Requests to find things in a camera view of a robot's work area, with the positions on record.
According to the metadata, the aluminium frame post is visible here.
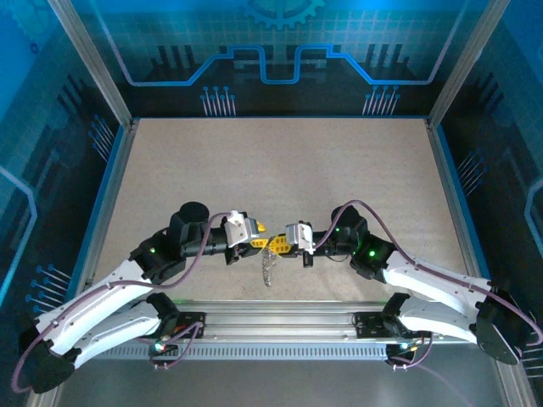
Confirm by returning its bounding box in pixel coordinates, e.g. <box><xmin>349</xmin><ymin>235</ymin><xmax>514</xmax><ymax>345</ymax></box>
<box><xmin>426</xmin><ymin>0</ymin><xmax>512</xmax><ymax>131</ymax></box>
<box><xmin>45</xmin><ymin>0</ymin><xmax>137</xmax><ymax>131</ymax></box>

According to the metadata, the blue table edge strip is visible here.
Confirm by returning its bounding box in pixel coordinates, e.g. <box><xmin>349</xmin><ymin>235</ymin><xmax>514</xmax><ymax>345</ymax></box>
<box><xmin>436</xmin><ymin>122</ymin><xmax>493</xmax><ymax>285</ymax></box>
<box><xmin>65</xmin><ymin>122</ymin><xmax>129</xmax><ymax>302</ymax></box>

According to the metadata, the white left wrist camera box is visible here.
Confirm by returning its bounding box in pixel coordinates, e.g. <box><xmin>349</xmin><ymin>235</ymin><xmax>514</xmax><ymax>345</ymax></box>
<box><xmin>223</xmin><ymin>209</ymin><xmax>260</xmax><ymax>248</ymax></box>

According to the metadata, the long aluminium base rail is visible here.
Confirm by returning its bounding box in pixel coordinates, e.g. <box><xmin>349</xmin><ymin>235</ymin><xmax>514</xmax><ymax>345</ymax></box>
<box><xmin>63</xmin><ymin>298</ymin><xmax>510</xmax><ymax>345</ymax></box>

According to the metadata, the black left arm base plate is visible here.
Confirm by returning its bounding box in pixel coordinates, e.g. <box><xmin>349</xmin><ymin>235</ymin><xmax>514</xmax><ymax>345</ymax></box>
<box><xmin>177</xmin><ymin>311</ymin><xmax>208</xmax><ymax>340</ymax></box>

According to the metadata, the metal keyring chain with plate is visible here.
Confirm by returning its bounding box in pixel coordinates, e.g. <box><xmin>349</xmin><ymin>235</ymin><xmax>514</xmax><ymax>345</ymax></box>
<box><xmin>259</xmin><ymin>248</ymin><xmax>282</xmax><ymax>288</ymax></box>

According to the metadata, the slotted grey cable duct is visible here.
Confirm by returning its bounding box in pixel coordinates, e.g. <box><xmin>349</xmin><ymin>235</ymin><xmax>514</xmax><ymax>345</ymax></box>
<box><xmin>92</xmin><ymin>342</ymin><xmax>504</xmax><ymax>362</ymax></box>

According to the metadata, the blue circuit-print acrylic panel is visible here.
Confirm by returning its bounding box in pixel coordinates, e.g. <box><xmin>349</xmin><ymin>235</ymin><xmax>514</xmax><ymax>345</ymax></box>
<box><xmin>436</xmin><ymin>0</ymin><xmax>543</xmax><ymax>407</ymax></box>
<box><xmin>0</xmin><ymin>0</ymin><xmax>128</xmax><ymax>407</ymax></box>

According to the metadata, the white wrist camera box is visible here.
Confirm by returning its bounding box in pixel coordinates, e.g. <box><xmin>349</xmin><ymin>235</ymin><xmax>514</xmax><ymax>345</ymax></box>
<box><xmin>283</xmin><ymin>222</ymin><xmax>316</xmax><ymax>256</ymax></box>
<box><xmin>223</xmin><ymin>209</ymin><xmax>260</xmax><ymax>248</ymax></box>

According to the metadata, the brushed metal plate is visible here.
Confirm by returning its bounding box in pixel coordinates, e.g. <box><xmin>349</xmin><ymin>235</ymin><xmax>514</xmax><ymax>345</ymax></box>
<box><xmin>54</xmin><ymin>358</ymin><xmax>510</xmax><ymax>407</ymax></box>

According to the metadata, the small controller board with LEDs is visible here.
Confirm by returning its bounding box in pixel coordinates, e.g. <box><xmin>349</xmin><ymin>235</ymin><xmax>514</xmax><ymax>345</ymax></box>
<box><xmin>147</xmin><ymin>337</ymin><xmax>180</xmax><ymax>371</ymax></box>
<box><xmin>384</xmin><ymin>338</ymin><xmax>425</xmax><ymax>371</ymax></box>

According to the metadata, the blue gear-print acrylic panel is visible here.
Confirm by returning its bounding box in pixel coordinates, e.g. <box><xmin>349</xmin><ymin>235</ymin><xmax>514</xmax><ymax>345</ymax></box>
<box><xmin>70</xmin><ymin>0</ymin><xmax>489</xmax><ymax>119</ymax></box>

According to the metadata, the aluminium table edge rail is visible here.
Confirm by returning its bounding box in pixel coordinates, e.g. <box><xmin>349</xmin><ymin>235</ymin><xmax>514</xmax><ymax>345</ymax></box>
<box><xmin>425</xmin><ymin>119</ymin><xmax>483</xmax><ymax>276</ymax></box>
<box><xmin>82</xmin><ymin>119</ymin><xmax>140</xmax><ymax>289</ymax></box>

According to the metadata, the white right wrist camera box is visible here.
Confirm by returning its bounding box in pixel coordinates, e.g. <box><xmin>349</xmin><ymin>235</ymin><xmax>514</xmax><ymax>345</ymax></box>
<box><xmin>283</xmin><ymin>222</ymin><xmax>316</xmax><ymax>256</ymax></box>

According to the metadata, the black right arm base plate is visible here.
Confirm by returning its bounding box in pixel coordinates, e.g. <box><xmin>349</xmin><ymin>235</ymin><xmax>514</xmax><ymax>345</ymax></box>
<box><xmin>354</xmin><ymin>311</ymin><xmax>445</xmax><ymax>340</ymax></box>

